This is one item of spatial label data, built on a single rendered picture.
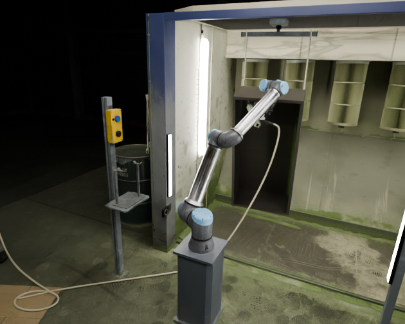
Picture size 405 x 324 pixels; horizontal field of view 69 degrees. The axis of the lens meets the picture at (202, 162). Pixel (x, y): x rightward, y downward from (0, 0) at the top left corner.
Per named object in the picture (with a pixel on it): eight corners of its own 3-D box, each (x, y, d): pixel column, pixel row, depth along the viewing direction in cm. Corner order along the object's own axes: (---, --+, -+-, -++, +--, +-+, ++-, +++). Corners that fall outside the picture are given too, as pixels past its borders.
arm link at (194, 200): (183, 226, 215) (219, 128, 207) (172, 216, 229) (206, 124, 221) (199, 228, 224) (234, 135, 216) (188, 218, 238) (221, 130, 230)
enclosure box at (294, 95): (238, 187, 349) (241, 85, 290) (292, 195, 330) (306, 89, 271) (231, 205, 320) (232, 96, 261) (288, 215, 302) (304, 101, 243)
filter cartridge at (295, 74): (294, 131, 359) (303, 58, 332) (273, 125, 388) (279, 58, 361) (314, 128, 378) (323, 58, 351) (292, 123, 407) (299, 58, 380)
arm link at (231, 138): (224, 144, 199) (287, 77, 212) (214, 139, 209) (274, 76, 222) (232, 155, 206) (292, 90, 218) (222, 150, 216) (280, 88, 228)
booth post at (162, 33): (152, 248, 319) (145, 13, 247) (161, 240, 335) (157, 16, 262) (167, 252, 312) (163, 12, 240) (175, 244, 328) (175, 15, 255)
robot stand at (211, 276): (209, 337, 218) (212, 263, 198) (173, 321, 230) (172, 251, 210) (224, 307, 244) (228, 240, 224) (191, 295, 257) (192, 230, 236)
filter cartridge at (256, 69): (260, 119, 426) (265, 58, 398) (267, 125, 392) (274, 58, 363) (235, 119, 423) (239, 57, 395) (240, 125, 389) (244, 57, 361)
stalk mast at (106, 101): (119, 270, 285) (106, 96, 233) (124, 272, 282) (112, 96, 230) (115, 274, 279) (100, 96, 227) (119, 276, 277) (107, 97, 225)
